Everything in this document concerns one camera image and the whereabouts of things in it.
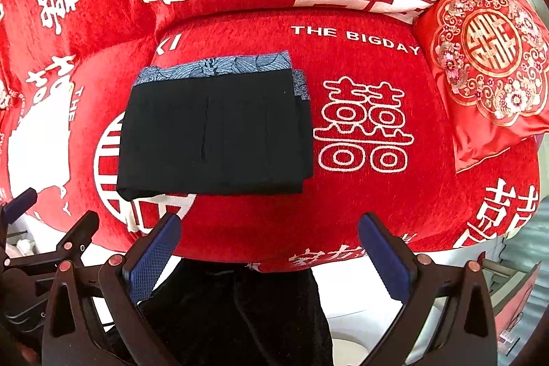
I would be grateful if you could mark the red embroidered cushion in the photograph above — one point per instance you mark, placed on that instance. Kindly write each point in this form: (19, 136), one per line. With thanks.
(489, 57)

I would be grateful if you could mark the person's black clothing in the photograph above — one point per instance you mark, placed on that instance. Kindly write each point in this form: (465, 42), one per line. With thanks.
(240, 314)

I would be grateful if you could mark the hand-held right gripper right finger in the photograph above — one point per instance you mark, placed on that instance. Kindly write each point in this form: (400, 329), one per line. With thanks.
(386, 259)

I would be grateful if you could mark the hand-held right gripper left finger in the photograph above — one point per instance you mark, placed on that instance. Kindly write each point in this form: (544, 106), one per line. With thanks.
(154, 259)

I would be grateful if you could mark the black pants with blue waistband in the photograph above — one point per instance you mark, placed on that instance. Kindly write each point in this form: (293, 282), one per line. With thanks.
(214, 134)

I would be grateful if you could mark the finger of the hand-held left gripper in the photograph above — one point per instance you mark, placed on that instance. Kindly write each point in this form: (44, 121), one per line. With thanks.
(81, 231)
(19, 203)

